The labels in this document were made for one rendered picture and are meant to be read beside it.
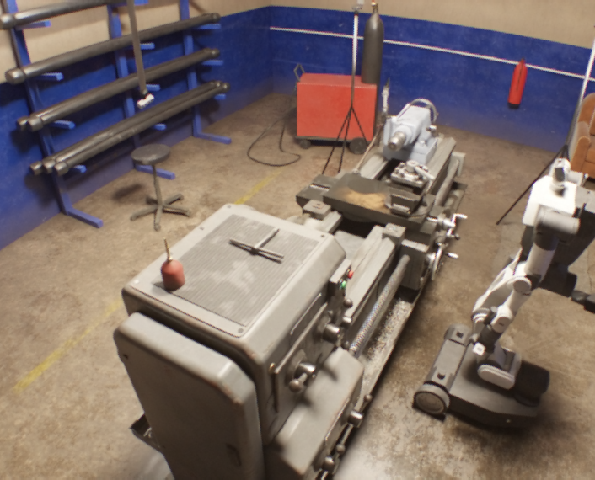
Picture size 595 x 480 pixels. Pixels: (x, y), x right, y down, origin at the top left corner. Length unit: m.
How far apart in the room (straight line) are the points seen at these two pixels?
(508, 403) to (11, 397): 2.89
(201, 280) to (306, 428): 0.63
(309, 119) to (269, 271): 3.88
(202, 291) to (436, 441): 1.70
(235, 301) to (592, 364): 2.60
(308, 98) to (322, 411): 3.90
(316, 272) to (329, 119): 3.81
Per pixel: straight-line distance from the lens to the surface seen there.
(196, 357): 1.18
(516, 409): 2.64
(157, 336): 1.26
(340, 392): 1.70
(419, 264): 2.43
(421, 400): 2.63
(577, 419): 2.99
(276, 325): 1.21
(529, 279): 1.89
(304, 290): 1.31
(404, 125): 2.92
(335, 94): 4.97
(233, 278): 1.31
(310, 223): 1.75
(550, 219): 1.77
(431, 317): 3.16
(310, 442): 1.59
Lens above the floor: 2.19
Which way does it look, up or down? 36 degrees down
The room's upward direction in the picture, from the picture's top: straight up
